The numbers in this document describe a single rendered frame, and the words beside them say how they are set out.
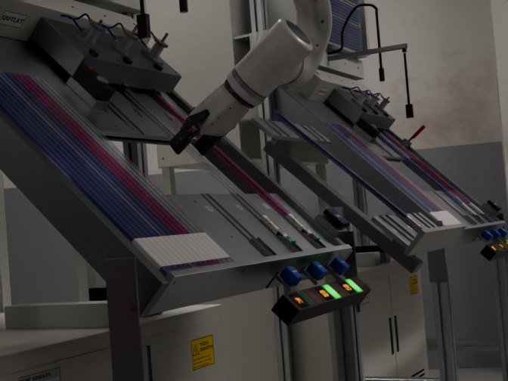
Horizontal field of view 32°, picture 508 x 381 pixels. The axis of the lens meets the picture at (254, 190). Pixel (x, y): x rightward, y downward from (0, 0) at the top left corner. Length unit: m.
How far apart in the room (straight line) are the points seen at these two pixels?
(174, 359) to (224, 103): 0.52
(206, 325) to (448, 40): 2.94
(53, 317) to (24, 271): 3.36
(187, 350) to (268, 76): 0.59
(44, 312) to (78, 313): 0.09
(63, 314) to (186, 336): 0.26
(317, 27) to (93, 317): 0.70
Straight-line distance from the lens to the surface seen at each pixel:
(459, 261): 4.50
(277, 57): 1.64
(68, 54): 1.73
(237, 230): 1.56
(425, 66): 4.57
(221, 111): 1.67
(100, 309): 1.70
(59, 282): 5.04
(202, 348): 1.90
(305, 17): 1.72
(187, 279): 1.26
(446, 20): 4.60
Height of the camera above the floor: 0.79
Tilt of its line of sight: 2 degrees up
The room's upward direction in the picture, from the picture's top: 4 degrees counter-clockwise
